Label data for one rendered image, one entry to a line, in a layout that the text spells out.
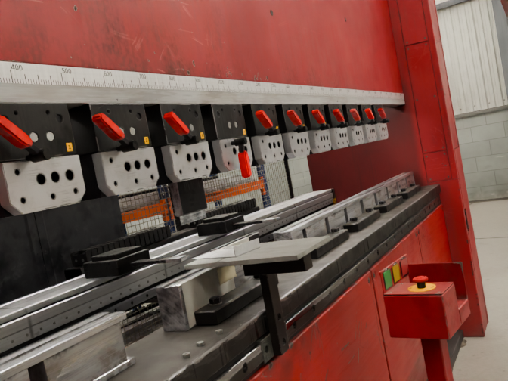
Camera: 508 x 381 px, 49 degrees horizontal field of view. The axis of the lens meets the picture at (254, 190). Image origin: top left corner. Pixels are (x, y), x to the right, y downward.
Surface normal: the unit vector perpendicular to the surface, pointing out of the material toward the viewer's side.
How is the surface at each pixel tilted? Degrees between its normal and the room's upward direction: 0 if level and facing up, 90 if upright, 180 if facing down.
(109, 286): 90
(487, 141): 90
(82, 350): 90
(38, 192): 90
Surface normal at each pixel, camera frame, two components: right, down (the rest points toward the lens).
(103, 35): 0.87, -0.14
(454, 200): -0.46, 0.14
